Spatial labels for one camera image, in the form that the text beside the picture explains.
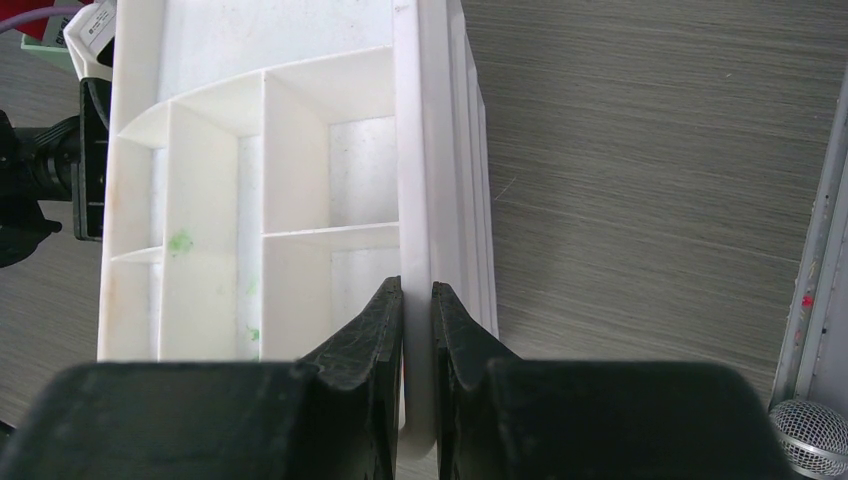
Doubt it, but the green file organizer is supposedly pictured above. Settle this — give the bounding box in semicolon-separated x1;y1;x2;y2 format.
20;34;76;75

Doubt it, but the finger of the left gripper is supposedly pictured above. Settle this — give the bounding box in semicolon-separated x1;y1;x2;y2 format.
72;78;111;241

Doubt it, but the white drawer organizer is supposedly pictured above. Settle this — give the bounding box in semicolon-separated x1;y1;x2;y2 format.
97;1;498;459

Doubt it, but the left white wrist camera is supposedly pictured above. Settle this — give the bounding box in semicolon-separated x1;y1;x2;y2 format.
63;1;117;82

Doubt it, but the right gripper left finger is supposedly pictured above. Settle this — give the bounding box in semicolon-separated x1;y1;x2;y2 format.
1;277;403;479

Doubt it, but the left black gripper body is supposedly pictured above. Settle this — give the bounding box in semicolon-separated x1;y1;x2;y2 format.
1;112;81;268

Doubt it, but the silver mesh microphone head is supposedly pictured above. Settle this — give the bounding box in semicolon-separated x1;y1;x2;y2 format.
769;399;847;479

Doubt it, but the red notebook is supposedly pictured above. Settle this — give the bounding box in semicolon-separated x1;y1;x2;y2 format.
1;0;92;40

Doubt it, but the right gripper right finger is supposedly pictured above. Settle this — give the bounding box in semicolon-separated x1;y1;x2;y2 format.
431;282;792;479

